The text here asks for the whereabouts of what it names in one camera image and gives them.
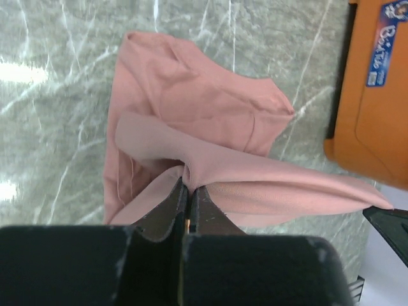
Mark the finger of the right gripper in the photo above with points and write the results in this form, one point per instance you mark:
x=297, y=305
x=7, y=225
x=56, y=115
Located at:
x=392, y=226

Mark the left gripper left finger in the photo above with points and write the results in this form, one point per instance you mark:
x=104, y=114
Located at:
x=136, y=264

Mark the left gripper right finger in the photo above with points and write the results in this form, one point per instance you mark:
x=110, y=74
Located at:
x=222, y=265

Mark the pink t shirt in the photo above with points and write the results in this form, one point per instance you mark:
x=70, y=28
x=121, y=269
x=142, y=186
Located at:
x=175, y=115

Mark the orange plastic basket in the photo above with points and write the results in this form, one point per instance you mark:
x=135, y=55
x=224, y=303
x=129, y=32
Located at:
x=367, y=134

